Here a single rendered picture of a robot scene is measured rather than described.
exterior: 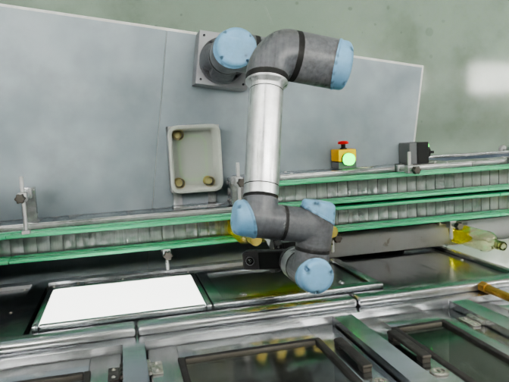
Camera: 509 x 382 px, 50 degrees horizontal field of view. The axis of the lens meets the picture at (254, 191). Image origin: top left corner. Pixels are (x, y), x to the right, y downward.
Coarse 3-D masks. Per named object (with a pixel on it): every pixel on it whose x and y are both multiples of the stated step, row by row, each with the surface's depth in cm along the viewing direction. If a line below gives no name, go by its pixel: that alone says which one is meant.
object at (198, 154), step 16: (176, 128) 178; (192, 128) 180; (208, 128) 184; (176, 144) 186; (192, 144) 187; (208, 144) 189; (176, 160) 186; (192, 160) 188; (208, 160) 189; (176, 176) 187; (192, 176) 188; (176, 192) 180; (192, 192) 182
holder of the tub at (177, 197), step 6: (168, 150) 182; (168, 156) 184; (168, 162) 186; (168, 168) 188; (174, 192) 182; (210, 192) 192; (174, 198) 189; (180, 198) 189; (210, 198) 192; (216, 198) 192; (174, 204) 189; (180, 204) 189; (192, 204) 190; (198, 204) 189; (204, 204) 189; (210, 204) 188; (216, 204) 187
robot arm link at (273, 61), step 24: (264, 48) 120; (288, 48) 120; (264, 72) 118; (288, 72) 121; (264, 96) 117; (264, 120) 116; (264, 144) 115; (264, 168) 113; (264, 192) 112; (240, 216) 110; (264, 216) 111; (288, 216) 112
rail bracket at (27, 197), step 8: (24, 192) 158; (32, 192) 167; (16, 200) 153; (24, 200) 157; (32, 200) 168; (24, 208) 158; (32, 208) 168; (24, 216) 158; (32, 216) 168; (24, 224) 159; (24, 232) 158
